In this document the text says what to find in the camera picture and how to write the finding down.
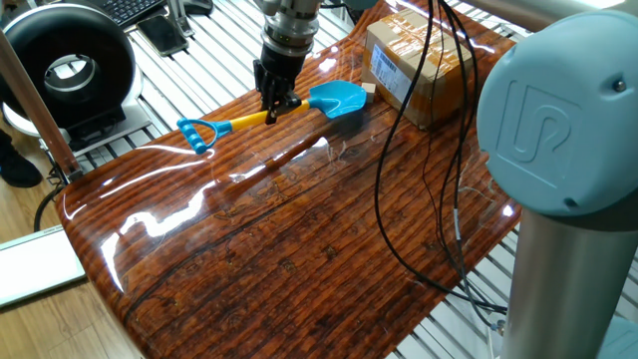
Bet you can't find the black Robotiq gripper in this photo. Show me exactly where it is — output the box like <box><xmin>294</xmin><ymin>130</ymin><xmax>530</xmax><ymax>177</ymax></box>
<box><xmin>252</xmin><ymin>44</ymin><xmax>308</xmax><ymax>126</ymax></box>

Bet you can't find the black cable bundle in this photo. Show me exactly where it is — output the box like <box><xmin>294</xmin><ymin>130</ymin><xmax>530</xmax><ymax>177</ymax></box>
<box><xmin>318</xmin><ymin>0</ymin><xmax>509</xmax><ymax>330</ymax></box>

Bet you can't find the black shoe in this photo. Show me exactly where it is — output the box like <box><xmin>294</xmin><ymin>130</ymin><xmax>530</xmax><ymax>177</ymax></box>
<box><xmin>0</xmin><ymin>127</ymin><xmax>44</xmax><ymax>189</ymax></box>

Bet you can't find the black computer mouse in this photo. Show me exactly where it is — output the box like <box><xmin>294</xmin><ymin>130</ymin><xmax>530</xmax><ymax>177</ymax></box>
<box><xmin>181</xmin><ymin>0</ymin><xmax>214</xmax><ymax>15</ymax></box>

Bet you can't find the white device base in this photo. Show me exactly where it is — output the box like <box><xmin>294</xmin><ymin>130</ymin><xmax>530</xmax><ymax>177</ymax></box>
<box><xmin>2</xmin><ymin>84</ymin><xmax>154</xmax><ymax>151</ymax></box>

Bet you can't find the black keyboard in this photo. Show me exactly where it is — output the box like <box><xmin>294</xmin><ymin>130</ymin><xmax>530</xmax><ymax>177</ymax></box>
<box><xmin>92</xmin><ymin>0</ymin><xmax>166</xmax><ymax>29</ymax></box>

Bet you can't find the black smartphone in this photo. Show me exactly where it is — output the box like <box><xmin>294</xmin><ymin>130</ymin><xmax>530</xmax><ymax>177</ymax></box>
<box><xmin>136</xmin><ymin>14</ymin><xmax>189</xmax><ymax>57</ymax></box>

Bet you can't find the slanted brown frame post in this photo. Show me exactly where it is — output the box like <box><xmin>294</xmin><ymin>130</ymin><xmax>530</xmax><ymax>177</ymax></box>
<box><xmin>0</xmin><ymin>29</ymin><xmax>84</xmax><ymax>183</ymax></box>

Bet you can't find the metal stand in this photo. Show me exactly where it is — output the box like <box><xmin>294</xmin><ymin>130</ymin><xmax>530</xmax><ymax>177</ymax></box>
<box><xmin>166</xmin><ymin>0</ymin><xmax>195</xmax><ymax>39</ymax></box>

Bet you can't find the black floor cable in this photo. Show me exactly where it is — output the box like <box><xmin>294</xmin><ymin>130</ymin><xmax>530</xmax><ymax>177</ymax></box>
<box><xmin>33</xmin><ymin>169</ymin><xmax>69</xmax><ymax>233</ymax></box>

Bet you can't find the blue yellow toy shovel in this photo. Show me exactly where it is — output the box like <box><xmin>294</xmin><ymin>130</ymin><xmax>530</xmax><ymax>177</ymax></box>
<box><xmin>176</xmin><ymin>80</ymin><xmax>369</xmax><ymax>156</ymax></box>

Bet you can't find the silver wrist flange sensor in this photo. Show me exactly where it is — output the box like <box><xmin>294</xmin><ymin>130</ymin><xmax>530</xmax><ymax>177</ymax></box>
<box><xmin>261</xmin><ymin>0</ymin><xmax>320</xmax><ymax>56</ymax></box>

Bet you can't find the black ring-shaped device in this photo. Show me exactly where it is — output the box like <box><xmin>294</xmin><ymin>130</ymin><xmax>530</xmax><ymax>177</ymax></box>
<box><xmin>0</xmin><ymin>3</ymin><xmax>139</xmax><ymax>132</ymax></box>

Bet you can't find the white flat panel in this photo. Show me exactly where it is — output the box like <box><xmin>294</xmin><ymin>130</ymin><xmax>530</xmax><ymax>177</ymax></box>
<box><xmin>0</xmin><ymin>223</ymin><xmax>87</xmax><ymax>309</ymax></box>

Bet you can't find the cardboard box with yellow tape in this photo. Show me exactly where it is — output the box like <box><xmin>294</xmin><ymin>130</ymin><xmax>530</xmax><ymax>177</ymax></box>
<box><xmin>361</xmin><ymin>8</ymin><xmax>475</xmax><ymax>131</ymax></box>

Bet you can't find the grey ribbed aluminium table base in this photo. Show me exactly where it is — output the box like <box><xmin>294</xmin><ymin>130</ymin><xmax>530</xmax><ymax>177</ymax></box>
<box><xmin>386</xmin><ymin>218</ymin><xmax>638</xmax><ymax>359</ymax></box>

